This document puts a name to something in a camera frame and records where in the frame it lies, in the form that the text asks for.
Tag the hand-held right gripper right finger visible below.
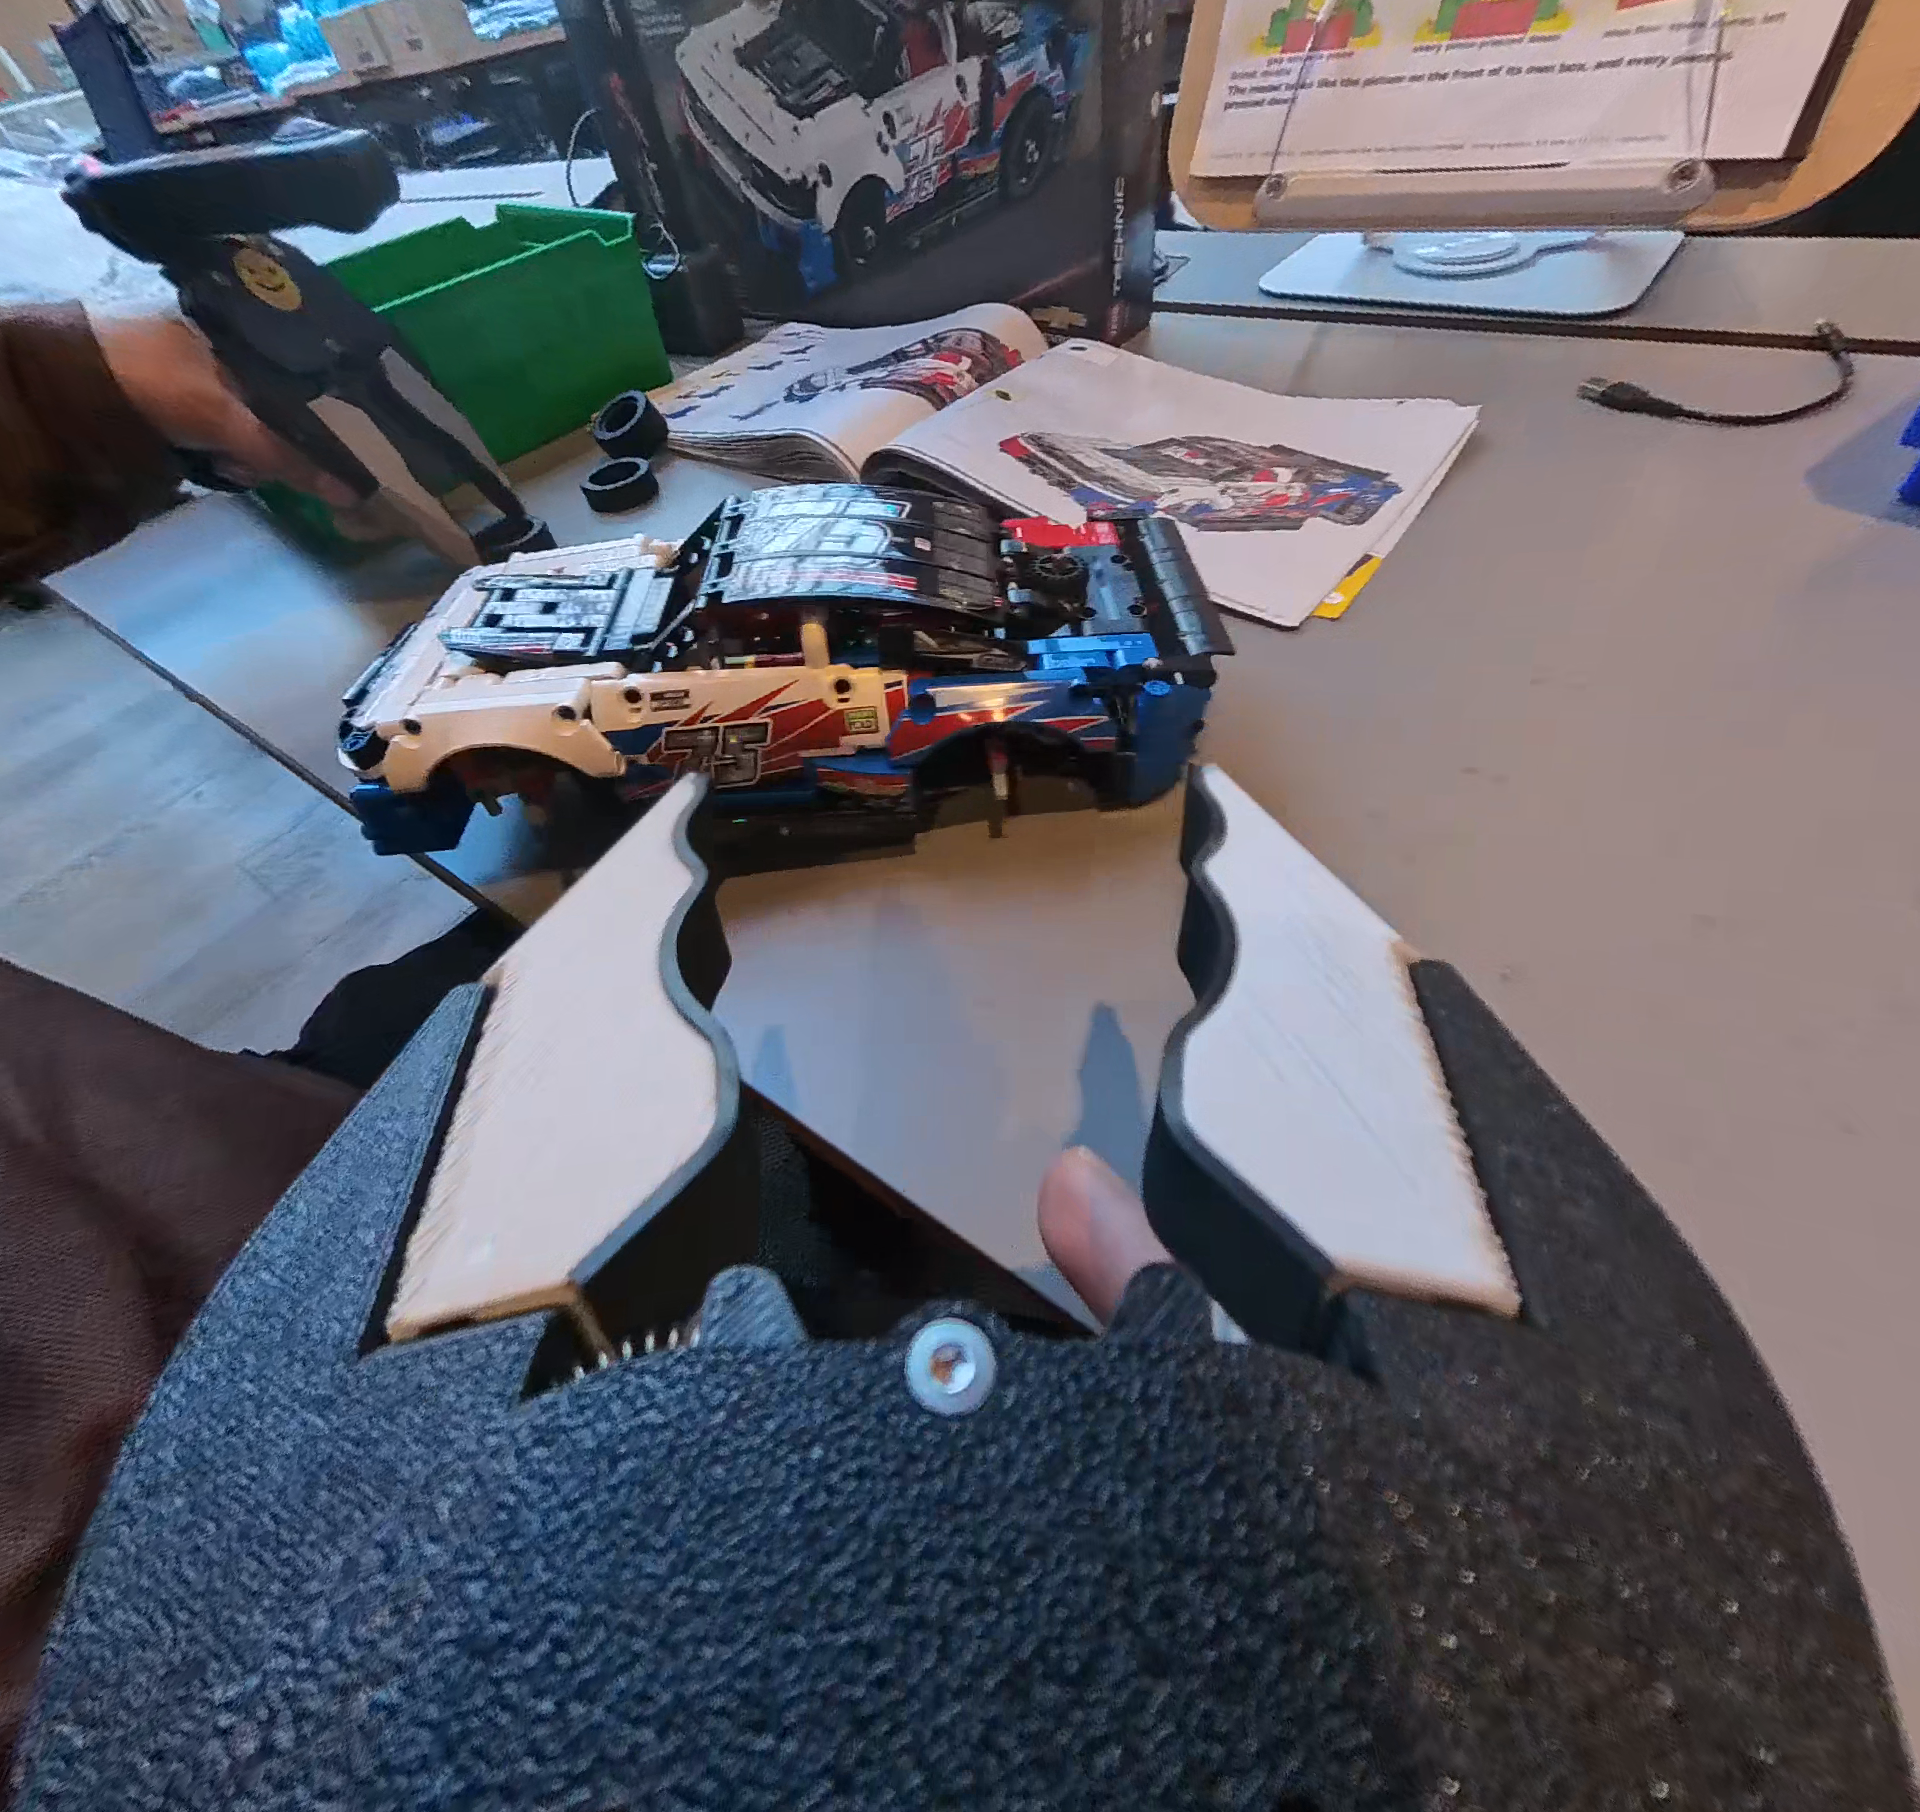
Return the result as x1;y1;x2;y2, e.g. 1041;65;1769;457
1143;766;1521;1316

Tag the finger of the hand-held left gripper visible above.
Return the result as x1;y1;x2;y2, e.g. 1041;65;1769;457
305;376;486;569
380;339;530;528

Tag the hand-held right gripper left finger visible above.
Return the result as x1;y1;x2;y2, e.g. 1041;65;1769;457
388;773;744;1346

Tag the toy brick race car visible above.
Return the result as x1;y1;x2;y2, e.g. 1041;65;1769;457
337;484;1236;858

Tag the person's left forearm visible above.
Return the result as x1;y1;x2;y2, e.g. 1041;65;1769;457
0;297;189;585

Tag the grey desk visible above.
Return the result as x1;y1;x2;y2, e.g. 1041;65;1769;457
46;229;1920;1739

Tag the person's left hand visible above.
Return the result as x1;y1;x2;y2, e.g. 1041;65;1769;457
87;313;366;512

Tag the person's right hand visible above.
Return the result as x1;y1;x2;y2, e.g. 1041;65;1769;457
1039;1149;1179;1326

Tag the green container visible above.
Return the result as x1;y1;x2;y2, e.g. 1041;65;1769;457
256;203;675;555

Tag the wooden workbench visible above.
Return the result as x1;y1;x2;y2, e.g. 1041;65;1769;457
150;28;579;146

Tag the background cardboard box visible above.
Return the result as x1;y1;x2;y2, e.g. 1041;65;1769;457
319;0;486;77

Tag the black toy car box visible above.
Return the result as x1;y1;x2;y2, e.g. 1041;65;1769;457
553;0;1175;347

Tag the open instruction booklet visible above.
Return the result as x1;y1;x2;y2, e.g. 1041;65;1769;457
660;299;1482;632

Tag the white stand base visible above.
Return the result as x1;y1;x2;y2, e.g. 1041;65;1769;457
1258;229;1686;321

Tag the instruction sign board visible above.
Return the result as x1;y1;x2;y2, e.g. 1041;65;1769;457
1167;0;1920;236

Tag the black usb cable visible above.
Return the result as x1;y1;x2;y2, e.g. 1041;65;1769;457
1578;323;1862;429

